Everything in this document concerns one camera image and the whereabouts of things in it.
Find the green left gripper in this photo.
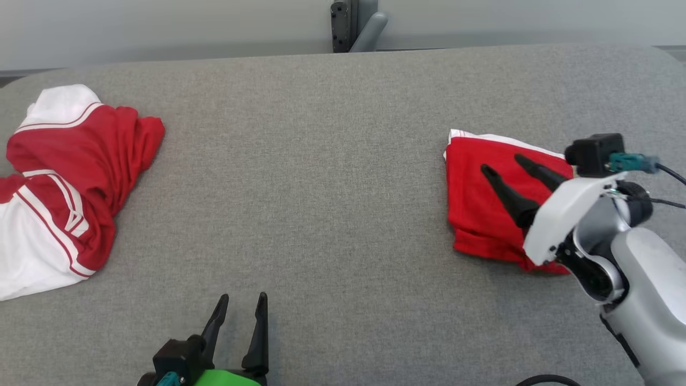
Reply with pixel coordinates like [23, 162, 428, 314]
[190, 292, 269, 386]

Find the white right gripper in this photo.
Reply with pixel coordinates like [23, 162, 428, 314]
[480, 154, 628, 267]

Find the red white basketball jersey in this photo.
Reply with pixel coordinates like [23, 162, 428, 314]
[0, 84, 166, 302]

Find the teal right camera cable connector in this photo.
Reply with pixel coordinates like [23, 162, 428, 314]
[608, 153, 661, 173]

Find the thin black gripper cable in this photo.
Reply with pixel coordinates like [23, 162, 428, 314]
[630, 194, 686, 210]

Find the black right camera cable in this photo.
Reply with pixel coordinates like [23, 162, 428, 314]
[657, 164, 686, 187]

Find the thick black looped cable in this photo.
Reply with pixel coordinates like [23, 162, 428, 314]
[514, 374, 582, 386]

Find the dark grey hinge bracket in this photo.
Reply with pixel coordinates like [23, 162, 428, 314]
[331, 0, 352, 53]

